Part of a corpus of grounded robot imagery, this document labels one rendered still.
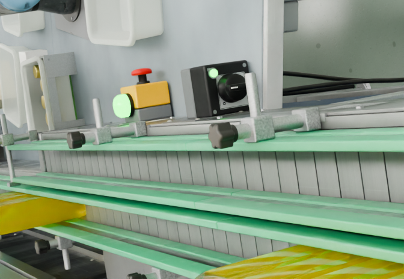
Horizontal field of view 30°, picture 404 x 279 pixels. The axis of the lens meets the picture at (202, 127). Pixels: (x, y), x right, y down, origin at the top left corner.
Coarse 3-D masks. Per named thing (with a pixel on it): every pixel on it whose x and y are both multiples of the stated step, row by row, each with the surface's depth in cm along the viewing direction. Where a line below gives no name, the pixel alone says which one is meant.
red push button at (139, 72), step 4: (144, 68) 142; (148, 68) 143; (132, 72) 142; (136, 72) 141; (140, 72) 141; (144, 72) 141; (148, 72) 142; (140, 76) 142; (144, 76) 143; (140, 80) 143; (144, 80) 143
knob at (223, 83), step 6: (222, 78) 114; (228, 78) 113; (234, 78) 113; (240, 78) 114; (222, 84) 113; (228, 84) 113; (234, 84) 112; (240, 84) 112; (222, 90) 113; (228, 90) 112; (234, 90) 112; (240, 90) 114; (222, 96) 114; (228, 96) 113; (234, 96) 113; (240, 96) 114; (228, 102) 115
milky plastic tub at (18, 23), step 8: (8, 16) 210; (16, 16) 211; (24, 16) 197; (32, 16) 198; (40, 16) 199; (8, 24) 210; (16, 24) 210; (24, 24) 197; (32, 24) 199; (40, 24) 200; (16, 32) 200
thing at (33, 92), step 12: (36, 60) 182; (24, 72) 195; (24, 84) 195; (36, 84) 196; (36, 96) 196; (48, 96) 182; (36, 108) 196; (48, 108) 181; (36, 120) 196; (48, 120) 181
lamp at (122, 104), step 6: (120, 96) 140; (126, 96) 140; (114, 102) 140; (120, 102) 139; (126, 102) 139; (132, 102) 140; (114, 108) 141; (120, 108) 139; (126, 108) 139; (132, 108) 140; (120, 114) 140; (126, 114) 140; (132, 114) 141
